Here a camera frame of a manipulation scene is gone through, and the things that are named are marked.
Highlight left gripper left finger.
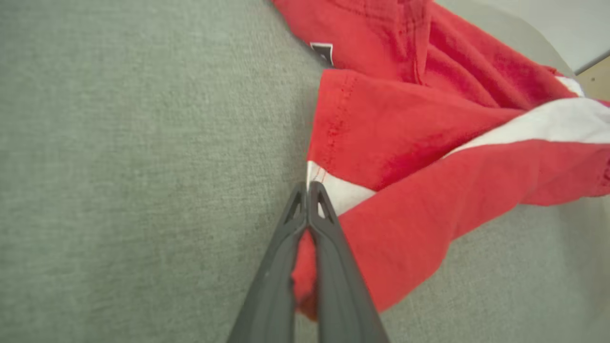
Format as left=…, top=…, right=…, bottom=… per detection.
left=228, top=183, right=308, bottom=343

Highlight red shorts with white stripe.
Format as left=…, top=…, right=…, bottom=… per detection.
left=271, top=0, right=610, bottom=322

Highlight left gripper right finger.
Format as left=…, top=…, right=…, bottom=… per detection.
left=307, top=181, right=390, bottom=343

